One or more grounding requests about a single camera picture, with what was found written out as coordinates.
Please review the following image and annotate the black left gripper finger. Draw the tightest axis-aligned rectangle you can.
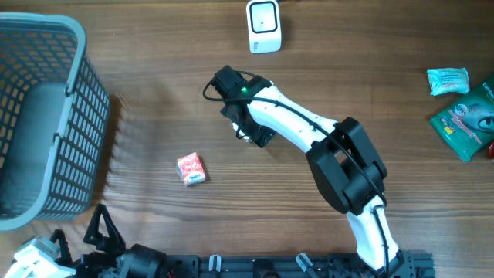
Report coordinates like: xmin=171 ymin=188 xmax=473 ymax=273
xmin=83 ymin=204 xmax=126 ymax=251
xmin=49 ymin=229 xmax=73 ymax=266

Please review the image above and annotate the red white small packet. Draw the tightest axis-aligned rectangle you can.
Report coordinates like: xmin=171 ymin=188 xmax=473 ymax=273
xmin=177 ymin=152 xmax=206 ymax=186

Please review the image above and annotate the light blue wipes packet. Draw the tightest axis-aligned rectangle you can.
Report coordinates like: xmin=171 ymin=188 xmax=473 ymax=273
xmin=427 ymin=68 xmax=470 ymax=96

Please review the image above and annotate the green 3M gloves package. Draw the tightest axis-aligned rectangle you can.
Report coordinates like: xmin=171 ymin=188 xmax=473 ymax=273
xmin=429 ymin=75 xmax=493 ymax=161

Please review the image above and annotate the green lid jar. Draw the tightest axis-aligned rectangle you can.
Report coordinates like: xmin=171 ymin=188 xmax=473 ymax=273
xmin=488 ymin=142 xmax=494 ymax=160

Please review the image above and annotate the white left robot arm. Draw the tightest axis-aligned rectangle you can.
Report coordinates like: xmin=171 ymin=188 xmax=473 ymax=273
xmin=49 ymin=204 xmax=174 ymax=277

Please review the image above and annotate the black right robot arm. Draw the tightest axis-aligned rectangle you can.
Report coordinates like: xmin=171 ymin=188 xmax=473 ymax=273
xmin=208 ymin=65 xmax=404 ymax=277

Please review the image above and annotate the white barcode scanner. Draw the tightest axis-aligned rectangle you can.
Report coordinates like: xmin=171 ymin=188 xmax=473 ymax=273
xmin=245 ymin=0 xmax=282 ymax=54

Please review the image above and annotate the grey plastic shopping basket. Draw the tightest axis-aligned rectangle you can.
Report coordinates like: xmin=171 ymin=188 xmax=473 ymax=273
xmin=1 ymin=12 xmax=111 ymax=231

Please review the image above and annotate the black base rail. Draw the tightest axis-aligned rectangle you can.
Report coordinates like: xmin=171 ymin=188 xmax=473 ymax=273
xmin=167 ymin=252 xmax=436 ymax=278

